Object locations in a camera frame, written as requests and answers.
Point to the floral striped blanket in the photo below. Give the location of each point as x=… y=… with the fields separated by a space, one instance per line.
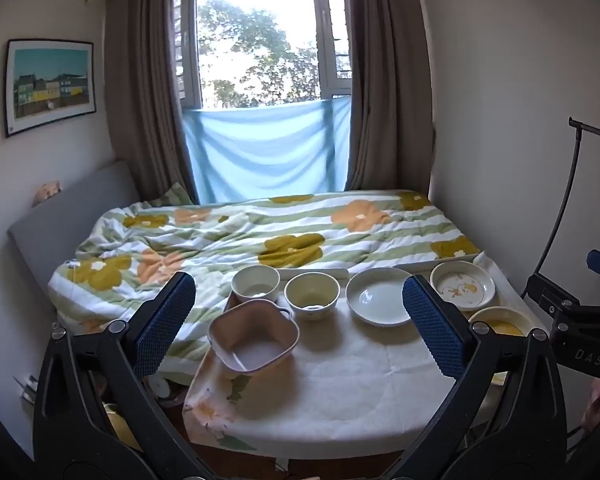
x=230 y=240

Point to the white rimmed tray table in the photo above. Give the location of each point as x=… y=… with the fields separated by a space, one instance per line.
x=405 y=264

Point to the white round object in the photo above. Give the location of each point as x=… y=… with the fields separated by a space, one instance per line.
x=158 y=387

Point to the printed white plate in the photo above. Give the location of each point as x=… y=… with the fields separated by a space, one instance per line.
x=462 y=285

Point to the white tray with cloth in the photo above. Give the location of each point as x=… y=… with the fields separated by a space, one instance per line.
x=345 y=380

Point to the white round bowl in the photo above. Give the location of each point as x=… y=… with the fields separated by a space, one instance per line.
x=255 y=280

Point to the yellow bowl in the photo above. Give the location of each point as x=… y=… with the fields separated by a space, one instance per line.
x=500 y=320

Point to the cream round bowl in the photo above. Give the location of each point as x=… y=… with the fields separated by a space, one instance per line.
x=312 y=292

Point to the grey padded headboard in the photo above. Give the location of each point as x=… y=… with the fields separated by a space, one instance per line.
x=55 y=225

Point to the framed wall picture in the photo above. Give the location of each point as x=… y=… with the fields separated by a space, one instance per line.
x=50 y=85

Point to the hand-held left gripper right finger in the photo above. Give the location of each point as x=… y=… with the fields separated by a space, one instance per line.
x=432 y=322

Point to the small floral cushion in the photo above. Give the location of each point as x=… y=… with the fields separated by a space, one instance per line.
x=46 y=193

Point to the light blue cloth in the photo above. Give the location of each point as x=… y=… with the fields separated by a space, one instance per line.
x=265 y=152

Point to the window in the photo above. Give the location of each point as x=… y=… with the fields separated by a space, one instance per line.
x=265 y=35

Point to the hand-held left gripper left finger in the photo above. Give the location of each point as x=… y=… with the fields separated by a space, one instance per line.
x=165 y=320

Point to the person's right hand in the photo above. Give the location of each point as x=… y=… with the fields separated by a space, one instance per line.
x=594 y=402

